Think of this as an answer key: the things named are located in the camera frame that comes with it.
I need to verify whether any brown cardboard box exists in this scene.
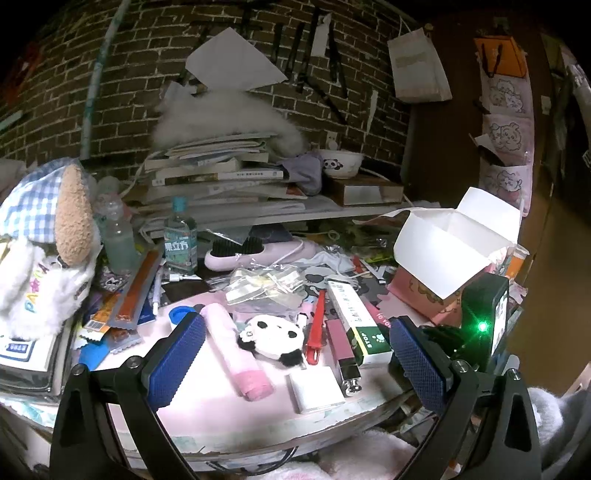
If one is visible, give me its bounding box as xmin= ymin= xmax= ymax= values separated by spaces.
xmin=329 ymin=175 xmax=407 ymax=207

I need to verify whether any panda plush keychain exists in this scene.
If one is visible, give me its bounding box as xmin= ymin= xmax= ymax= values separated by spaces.
xmin=236 ymin=315 xmax=306 ymax=370

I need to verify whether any clear plastic bag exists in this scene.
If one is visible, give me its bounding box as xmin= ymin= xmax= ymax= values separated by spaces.
xmin=225 ymin=265 xmax=308 ymax=310

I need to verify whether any white paper bag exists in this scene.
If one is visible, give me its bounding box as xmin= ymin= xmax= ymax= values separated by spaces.
xmin=387 ymin=27 xmax=452 ymax=103

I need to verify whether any red hair clip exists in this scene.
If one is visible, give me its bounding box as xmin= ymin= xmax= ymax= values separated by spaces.
xmin=304 ymin=290 xmax=328 ymax=365

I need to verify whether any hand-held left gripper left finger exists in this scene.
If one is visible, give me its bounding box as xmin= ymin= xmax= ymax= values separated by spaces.
xmin=50 ymin=311 xmax=207 ymax=480

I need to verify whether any white paper sheet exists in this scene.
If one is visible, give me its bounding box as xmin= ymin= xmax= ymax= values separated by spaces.
xmin=185 ymin=27 xmax=288 ymax=90

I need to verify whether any stack of books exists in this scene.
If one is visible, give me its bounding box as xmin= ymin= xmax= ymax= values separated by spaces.
xmin=134 ymin=133 xmax=308 ymax=217

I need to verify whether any pink printed desk mat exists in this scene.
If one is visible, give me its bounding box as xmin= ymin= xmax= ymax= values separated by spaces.
xmin=74 ymin=249 xmax=416 ymax=455

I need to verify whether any orange snack packet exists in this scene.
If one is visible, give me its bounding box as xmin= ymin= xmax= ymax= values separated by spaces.
xmin=87 ymin=291 xmax=124 ymax=334
xmin=108 ymin=249 xmax=163 ymax=330

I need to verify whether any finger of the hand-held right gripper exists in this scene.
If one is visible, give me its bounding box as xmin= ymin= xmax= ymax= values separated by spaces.
xmin=418 ymin=324 xmax=465 ymax=360

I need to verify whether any white fluffy fur item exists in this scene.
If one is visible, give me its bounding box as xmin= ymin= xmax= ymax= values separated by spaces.
xmin=154 ymin=90 xmax=305 ymax=155

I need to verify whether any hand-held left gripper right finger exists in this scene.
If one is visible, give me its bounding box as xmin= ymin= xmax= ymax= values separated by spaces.
xmin=389 ymin=316 xmax=542 ymax=480

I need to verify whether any pink cartoon cardboard box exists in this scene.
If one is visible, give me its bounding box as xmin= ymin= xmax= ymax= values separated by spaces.
xmin=387 ymin=187 xmax=525 ymax=326

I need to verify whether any small white eraser block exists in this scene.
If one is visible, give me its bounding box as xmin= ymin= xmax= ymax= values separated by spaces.
xmin=285 ymin=369 xmax=346 ymax=415

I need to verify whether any pink hanging wall organizer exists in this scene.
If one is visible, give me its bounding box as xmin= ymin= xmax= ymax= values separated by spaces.
xmin=480 ymin=74 xmax=535 ymax=217

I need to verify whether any white and green carton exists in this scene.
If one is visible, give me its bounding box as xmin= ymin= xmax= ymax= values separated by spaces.
xmin=327 ymin=279 xmax=393 ymax=368

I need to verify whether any blue round cap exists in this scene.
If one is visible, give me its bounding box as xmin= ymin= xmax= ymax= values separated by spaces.
xmin=168 ymin=305 xmax=195 ymax=329

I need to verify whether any orange paper bag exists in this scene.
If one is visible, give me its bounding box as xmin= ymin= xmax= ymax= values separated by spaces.
xmin=475 ymin=36 xmax=528 ymax=80

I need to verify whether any white box with blue label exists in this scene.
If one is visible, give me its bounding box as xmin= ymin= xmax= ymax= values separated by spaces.
xmin=0 ymin=323 xmax=61 ymax=374

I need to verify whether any pink towel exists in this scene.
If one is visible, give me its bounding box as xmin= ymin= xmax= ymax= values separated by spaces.
xmin=199 ymin=304 xmax=270 ymax=401

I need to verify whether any pink hair brush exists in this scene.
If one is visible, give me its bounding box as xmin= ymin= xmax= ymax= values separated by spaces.
xmin=204 ymin=236 xmax=319 ymax=272

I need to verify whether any white plush dog toy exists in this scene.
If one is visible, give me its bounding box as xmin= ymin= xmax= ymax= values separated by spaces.
xmin=0 ymin=158 xmax=103 ymax=335

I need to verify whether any white shelf board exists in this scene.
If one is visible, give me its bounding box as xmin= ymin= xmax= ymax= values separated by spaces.
xmin=139 ymin=200 xmax=411 ymax=236

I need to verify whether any clear soda bottle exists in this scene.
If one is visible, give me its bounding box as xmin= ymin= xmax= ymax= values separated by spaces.
xmin=95 ymin=193 xmax=138 ymax=275

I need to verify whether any clear water bottle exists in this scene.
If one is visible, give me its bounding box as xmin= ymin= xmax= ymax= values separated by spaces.
xmin=164 ymin=197 xmax=198 ymax=273

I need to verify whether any pale wall pipe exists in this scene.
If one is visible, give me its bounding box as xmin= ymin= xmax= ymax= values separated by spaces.
xmin=79 ymin=0 xmax=132 ymax=160

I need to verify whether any mauve lipstick tube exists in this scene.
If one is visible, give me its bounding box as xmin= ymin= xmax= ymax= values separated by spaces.
xmin=325 ymin=318 xmax=362 ymax=397

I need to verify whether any purple cloth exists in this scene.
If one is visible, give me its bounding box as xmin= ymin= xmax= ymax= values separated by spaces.
xmin=279 ymin=154 xmax=324 ymax=195

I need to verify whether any panda print bowl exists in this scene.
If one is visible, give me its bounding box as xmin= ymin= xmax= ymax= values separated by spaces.
xmin=318 ymin=148 xmax=365 ymax=180

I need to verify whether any white face mask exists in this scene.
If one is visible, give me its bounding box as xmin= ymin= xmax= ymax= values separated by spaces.
xmin=295 ymin=251 xmax=365 ymax=282

